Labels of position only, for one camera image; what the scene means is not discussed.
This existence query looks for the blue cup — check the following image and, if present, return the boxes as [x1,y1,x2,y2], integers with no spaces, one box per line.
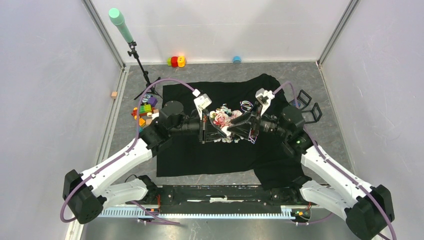
[232,55,242,64]

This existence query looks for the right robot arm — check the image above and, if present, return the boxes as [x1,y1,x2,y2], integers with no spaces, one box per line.
[226,104,397,240]

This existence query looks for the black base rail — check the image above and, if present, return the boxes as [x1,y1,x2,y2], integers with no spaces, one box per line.
[137,184,311,214]

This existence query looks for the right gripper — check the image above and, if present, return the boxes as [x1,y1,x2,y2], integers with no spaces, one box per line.
[227,101,290,139]

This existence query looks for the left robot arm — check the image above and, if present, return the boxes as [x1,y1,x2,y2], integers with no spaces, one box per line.
[60,96,232,225]

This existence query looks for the owl eight toy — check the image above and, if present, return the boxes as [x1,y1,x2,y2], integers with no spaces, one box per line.
[140,93,153,105]

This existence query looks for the red duplo car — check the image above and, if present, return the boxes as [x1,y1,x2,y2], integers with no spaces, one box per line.
[131,104,159,119]

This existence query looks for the green microphone on stand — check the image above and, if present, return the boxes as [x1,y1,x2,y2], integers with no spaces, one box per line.
[108,8,151,87]

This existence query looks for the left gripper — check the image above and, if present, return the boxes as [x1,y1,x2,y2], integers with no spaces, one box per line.
[170,109,227,144]

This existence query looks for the purple cube block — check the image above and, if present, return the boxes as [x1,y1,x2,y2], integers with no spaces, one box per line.
[147,96,158,108]

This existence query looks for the red yellow green toy rings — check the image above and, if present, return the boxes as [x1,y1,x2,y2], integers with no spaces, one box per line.
[166,55,187,68]

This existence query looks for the black floral t-shirt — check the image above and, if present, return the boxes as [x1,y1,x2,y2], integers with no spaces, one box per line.
[156,73,304,190]

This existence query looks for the yellow duplo brick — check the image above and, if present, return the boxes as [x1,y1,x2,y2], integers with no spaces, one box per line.
[138,118,146,127]

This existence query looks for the wooden cube on rail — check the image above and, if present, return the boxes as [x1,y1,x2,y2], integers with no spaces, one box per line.
[111,91,118,99]

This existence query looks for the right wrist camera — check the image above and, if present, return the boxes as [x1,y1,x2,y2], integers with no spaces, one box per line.
[255,88,275,116]

